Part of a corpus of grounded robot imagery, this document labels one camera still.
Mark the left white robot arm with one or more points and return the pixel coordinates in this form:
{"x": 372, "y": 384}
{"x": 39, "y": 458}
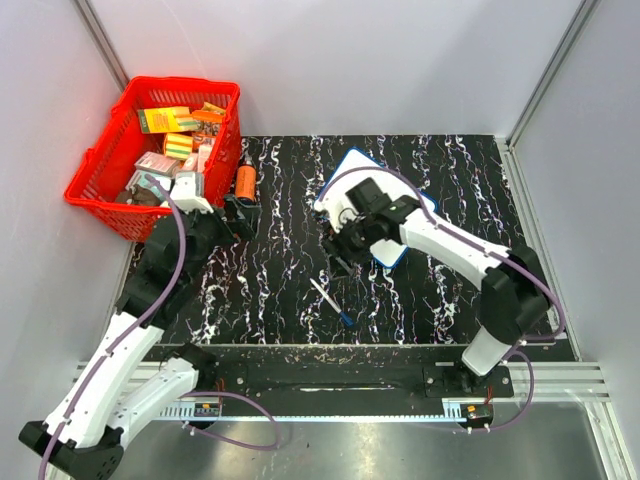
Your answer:
{"x": 87, "y": 434}

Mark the red plastic shopping basket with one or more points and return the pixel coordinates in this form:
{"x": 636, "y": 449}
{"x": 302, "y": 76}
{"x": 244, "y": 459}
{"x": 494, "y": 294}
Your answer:
{"x": 107, "y": 167}

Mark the white marker with blue cap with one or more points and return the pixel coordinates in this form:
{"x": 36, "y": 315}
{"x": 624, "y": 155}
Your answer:
{"x": 345, "y": 318}

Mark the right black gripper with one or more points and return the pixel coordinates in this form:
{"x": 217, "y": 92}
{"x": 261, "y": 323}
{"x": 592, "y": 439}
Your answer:
{"x": 337, "y": 243}

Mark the blue-framed whiteboard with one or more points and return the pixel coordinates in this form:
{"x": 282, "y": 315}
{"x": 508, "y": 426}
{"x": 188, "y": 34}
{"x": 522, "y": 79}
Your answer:
{"x": 389, "y": 250}

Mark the teal white box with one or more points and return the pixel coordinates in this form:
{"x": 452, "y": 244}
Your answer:
{"x": 149, "y": 181}

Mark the orange snack packet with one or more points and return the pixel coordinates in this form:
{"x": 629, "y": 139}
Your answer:
{"x": 209, "y": 118}

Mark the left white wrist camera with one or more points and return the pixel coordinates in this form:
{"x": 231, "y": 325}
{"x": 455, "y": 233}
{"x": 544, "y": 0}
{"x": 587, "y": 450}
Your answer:
{"x": 188, "y": 192}

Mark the orange pump bottle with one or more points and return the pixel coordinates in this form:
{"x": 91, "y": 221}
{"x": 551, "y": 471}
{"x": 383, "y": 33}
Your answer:
{"x": 245, "y": 185}

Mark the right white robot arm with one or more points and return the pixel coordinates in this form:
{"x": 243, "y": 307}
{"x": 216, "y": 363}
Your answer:
{"x": 514, "y": 293}

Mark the aluminium frame rail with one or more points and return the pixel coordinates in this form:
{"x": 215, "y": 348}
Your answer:
{"x": 373, "y": 392}

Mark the striped yellow sponge pack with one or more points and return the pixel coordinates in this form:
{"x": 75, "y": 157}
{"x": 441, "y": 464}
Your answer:
{"x": 177, "y": 145}

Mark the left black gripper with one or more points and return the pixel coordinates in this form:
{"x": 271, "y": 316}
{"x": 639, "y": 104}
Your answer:
{"x": 245, "y": 225}

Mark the pink white box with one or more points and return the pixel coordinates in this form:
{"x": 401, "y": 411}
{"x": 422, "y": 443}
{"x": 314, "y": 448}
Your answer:
{"x": 156, "y": 163}

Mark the yellow green box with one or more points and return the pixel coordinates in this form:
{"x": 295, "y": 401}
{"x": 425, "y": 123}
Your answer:
{"x": 165, "y": 120}

